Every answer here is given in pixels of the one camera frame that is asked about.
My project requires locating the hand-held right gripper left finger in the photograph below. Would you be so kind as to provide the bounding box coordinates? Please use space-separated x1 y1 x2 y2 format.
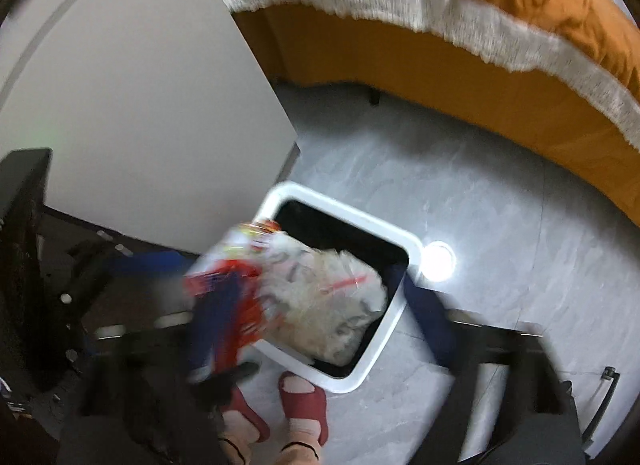
59 279 261 465

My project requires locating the white fringed blanket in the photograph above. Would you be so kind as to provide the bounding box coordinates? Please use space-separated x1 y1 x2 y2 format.
210 0 640 152

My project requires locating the white rectangular trash bin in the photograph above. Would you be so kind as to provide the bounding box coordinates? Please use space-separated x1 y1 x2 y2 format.
251 182 425 394

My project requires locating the black cable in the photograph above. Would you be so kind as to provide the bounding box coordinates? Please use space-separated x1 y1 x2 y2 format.
581 366 621 448

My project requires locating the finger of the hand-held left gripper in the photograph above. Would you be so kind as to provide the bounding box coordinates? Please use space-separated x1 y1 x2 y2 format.
42 226 200 376

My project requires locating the red and white snack bag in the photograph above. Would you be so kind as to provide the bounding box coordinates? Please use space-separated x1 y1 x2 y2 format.
184 220 389 387

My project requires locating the red slipper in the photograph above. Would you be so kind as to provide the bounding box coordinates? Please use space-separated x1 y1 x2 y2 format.
278 371 330 447
220 385 272 445

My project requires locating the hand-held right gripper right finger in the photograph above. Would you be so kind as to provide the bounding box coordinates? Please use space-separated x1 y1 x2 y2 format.
400 276 587 465

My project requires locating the orange bed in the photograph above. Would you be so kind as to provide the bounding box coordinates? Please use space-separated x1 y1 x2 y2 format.
197 0 640 227

